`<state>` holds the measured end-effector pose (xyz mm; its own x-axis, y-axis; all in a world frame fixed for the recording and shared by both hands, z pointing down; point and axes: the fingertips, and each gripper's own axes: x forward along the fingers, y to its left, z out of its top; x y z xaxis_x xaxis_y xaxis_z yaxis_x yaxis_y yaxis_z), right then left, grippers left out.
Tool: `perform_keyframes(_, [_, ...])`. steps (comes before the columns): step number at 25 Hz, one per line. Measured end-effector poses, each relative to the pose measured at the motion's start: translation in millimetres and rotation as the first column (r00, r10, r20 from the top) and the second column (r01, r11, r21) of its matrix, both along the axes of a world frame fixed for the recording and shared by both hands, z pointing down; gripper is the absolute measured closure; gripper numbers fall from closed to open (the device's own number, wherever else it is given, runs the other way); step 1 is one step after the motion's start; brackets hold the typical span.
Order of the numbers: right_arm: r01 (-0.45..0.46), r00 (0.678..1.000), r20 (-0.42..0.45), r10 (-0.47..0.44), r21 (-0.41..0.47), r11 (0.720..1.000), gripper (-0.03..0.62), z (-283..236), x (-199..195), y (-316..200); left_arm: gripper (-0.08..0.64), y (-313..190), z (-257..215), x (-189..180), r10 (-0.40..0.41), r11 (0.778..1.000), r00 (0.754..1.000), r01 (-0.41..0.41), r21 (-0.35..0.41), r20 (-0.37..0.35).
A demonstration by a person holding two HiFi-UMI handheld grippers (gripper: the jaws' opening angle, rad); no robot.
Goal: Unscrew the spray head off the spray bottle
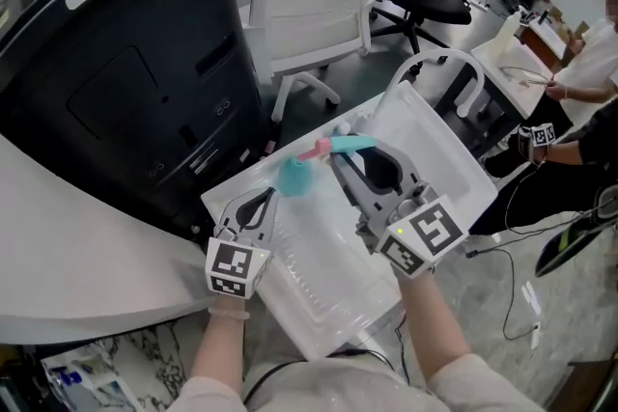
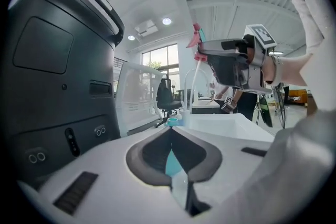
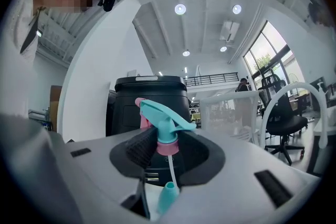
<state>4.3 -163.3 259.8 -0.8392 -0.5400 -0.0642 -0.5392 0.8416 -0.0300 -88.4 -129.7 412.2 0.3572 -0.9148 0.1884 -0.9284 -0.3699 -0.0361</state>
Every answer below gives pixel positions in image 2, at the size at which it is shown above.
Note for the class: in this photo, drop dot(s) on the round ceiling light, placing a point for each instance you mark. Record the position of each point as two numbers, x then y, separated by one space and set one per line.
131 37
166 21

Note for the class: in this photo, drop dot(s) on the white mesh chair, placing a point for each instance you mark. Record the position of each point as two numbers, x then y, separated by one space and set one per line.
136 91

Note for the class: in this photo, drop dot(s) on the teal spray bottle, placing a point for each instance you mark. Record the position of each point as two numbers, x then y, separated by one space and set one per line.
172 165

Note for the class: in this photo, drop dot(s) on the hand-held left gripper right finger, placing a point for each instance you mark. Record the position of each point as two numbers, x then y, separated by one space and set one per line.
225 160

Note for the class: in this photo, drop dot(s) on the person's right hand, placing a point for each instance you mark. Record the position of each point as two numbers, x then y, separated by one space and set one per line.
250 55

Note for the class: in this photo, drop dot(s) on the white wristband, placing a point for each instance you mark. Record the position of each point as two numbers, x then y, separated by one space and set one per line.
277 70

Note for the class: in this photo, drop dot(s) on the black green curved object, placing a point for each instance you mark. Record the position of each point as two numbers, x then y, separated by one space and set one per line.
266 110

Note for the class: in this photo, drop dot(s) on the ceiling air unit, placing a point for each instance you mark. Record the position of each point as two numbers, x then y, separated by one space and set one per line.
146 27

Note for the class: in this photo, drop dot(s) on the tall dark grey cabinet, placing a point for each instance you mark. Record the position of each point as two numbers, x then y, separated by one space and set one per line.
57 73

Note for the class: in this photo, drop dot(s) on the black office chair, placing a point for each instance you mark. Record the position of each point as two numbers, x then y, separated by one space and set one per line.
165 99

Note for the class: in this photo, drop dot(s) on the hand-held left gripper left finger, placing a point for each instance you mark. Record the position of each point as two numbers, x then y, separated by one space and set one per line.
105 178

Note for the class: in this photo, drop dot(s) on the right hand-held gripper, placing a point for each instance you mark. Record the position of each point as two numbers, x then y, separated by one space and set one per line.
256 76

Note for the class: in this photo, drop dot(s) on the person's right forearm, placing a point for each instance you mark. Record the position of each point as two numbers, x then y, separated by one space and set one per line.
294 70

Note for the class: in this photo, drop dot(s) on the standing fan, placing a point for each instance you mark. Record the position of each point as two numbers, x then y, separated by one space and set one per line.
279 107

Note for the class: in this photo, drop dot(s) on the person's beige clothing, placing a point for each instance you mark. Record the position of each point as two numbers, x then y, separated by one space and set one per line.
309 21

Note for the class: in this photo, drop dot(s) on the pink spray trigger head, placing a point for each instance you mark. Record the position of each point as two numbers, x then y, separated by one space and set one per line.
196 36

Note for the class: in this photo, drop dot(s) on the white sink on black frame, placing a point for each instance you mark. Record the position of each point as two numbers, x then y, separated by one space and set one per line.
204 106

